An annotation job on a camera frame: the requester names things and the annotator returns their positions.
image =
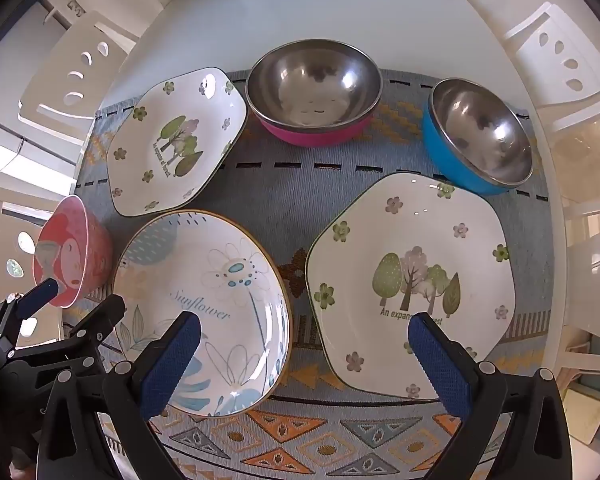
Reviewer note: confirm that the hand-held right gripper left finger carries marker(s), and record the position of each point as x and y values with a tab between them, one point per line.
172	360

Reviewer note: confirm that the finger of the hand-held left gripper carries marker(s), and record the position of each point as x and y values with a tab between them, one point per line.
102	317
40	294

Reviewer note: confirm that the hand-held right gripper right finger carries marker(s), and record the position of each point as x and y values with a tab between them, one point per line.
437	365

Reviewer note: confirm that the pink cartoon ceramic bowl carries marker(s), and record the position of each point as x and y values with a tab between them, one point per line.
65	245

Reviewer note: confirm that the round flower print plate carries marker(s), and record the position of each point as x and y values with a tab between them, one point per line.
220	260

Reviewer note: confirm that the hexagonal tree print plate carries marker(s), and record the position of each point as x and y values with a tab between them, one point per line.
380	225
145	155

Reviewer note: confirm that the blue steel bowl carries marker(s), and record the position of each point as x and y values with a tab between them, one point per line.
480	130

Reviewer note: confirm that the pink steel bowl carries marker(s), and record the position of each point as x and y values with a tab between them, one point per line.
312	80

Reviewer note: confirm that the white chair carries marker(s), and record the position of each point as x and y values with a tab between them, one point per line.
555	22
2	230
55	85

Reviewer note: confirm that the blue patterned table mat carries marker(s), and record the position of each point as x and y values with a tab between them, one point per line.
280	185

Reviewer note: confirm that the white wall rack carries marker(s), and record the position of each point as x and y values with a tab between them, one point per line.
65	0

